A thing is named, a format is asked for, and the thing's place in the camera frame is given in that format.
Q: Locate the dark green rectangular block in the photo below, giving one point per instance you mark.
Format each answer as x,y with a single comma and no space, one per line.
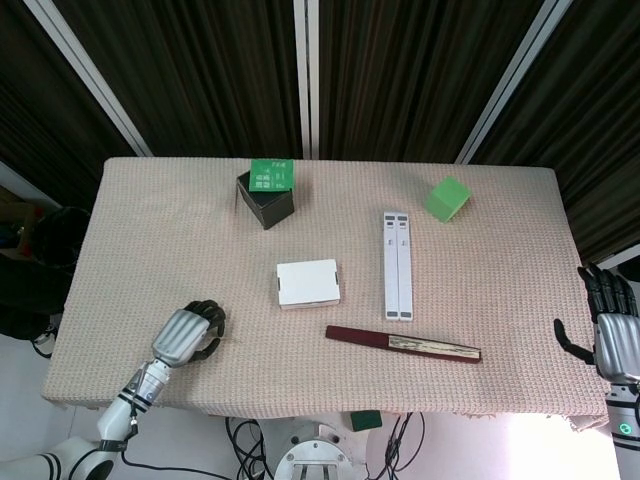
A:
366,420

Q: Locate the beige waffle tablecloth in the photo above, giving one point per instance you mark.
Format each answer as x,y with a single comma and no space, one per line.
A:
200,250

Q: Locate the dark brown curtain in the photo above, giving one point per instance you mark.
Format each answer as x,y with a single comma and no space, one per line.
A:
590,125
410,75
200,75
35,100

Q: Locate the white cardboard box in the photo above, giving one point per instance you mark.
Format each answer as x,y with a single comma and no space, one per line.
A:
307,282

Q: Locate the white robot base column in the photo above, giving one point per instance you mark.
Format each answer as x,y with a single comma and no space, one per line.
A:
312,450

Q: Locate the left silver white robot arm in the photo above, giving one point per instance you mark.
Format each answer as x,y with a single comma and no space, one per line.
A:
117,407

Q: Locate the dark red folding fan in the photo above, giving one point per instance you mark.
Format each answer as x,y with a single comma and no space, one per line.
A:
380,341

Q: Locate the white folded bar stand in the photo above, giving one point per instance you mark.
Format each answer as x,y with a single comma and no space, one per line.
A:
398,270

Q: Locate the black round bin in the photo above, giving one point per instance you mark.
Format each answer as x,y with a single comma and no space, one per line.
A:
60,237

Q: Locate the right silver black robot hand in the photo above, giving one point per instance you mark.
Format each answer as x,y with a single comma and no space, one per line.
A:
615,340

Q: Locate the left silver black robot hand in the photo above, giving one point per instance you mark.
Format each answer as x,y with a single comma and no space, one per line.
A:
180,332

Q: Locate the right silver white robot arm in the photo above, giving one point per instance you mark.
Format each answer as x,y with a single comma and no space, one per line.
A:
622,430

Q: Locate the green foam cube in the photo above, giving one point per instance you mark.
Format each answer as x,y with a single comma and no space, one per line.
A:
447,200

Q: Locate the dark open box green lid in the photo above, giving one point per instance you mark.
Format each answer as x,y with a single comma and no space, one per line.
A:
267,202

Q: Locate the white window pillar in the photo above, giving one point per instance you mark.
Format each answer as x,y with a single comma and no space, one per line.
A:
92,75
515,80
306,75

